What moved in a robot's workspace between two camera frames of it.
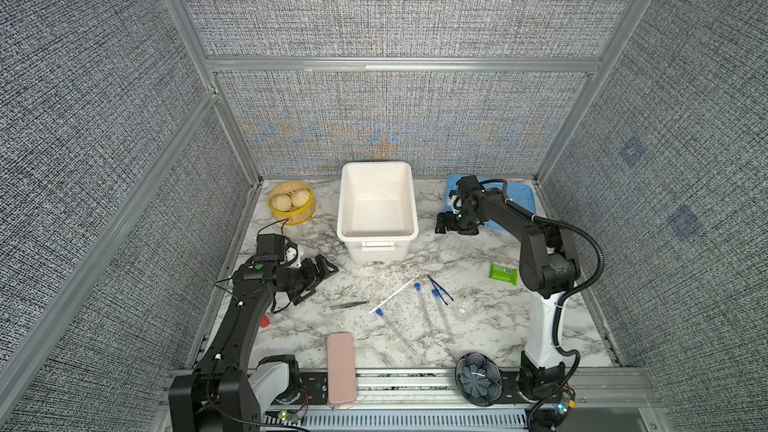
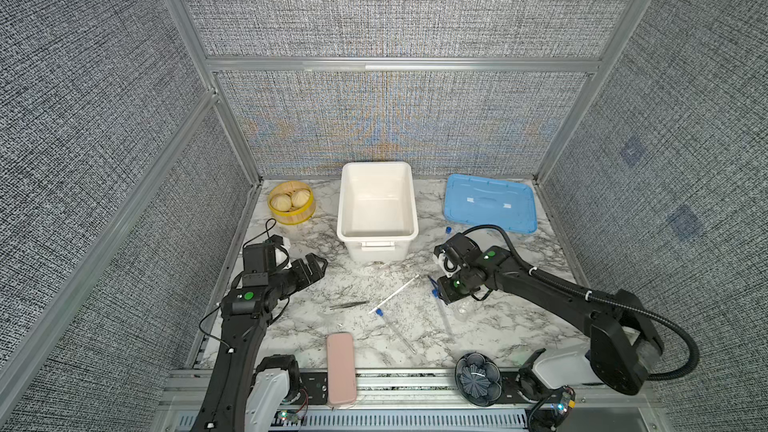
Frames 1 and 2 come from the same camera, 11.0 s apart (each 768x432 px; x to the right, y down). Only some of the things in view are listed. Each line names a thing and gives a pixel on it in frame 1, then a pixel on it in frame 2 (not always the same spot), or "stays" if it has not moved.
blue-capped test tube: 380,313 stays
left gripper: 312,275 stays
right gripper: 448,216 to 445,292
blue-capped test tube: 442,311 stays
